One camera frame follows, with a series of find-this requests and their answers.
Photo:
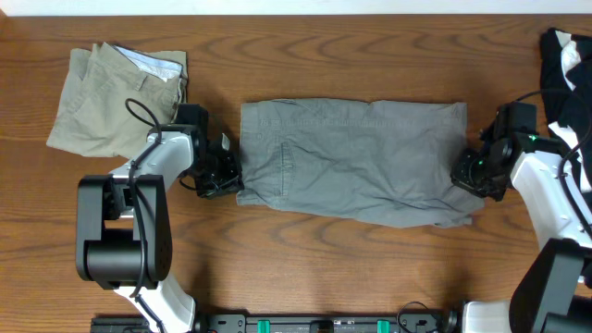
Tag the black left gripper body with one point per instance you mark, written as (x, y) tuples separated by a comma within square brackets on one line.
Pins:
[(217, 176)]

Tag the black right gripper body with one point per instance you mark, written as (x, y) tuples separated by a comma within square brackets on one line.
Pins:
[(476, 175)]

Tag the grey shorts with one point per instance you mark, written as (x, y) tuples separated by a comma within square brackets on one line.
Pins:
[(386, 163)]

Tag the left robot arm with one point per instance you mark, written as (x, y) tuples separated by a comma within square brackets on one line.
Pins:
[(123, 234)]

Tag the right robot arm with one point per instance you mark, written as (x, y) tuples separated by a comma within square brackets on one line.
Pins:
[(515, 157)]

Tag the folded khaki shorts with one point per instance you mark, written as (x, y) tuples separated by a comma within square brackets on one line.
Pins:
[(92, 119)]

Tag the black and white garment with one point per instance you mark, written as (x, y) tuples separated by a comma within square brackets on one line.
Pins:
[(566, 67)]

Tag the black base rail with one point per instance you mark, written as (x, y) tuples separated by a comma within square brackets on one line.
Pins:
[(414, 318)]

